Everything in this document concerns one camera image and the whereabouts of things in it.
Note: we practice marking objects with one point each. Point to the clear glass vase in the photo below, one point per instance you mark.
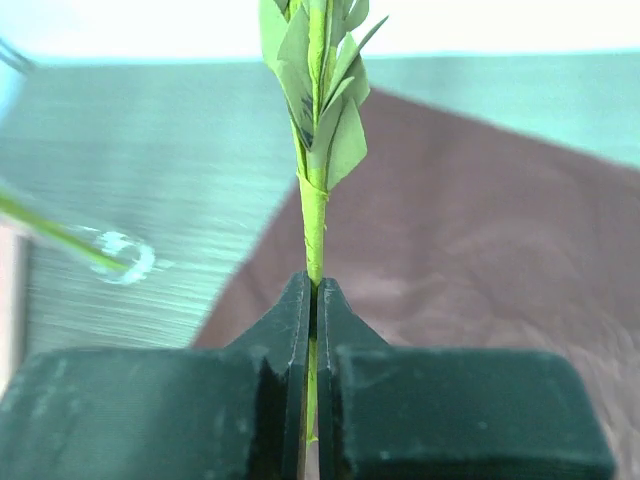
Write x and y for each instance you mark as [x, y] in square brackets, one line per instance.
[88, 225]

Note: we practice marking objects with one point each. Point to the small pink bud spray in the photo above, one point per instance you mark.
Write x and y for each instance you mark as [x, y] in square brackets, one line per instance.
[309, 47]

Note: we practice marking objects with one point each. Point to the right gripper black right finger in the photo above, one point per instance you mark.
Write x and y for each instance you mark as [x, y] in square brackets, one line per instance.
[391, 412]

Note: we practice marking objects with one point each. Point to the cream rose stem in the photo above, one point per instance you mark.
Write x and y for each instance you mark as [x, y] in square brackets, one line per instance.
[41, 226]

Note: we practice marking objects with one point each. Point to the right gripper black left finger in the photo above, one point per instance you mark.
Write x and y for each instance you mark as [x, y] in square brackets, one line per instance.
[236, 412]

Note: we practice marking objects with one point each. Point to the dark red wrapping paper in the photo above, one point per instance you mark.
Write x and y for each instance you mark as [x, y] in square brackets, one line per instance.
[456, 234]

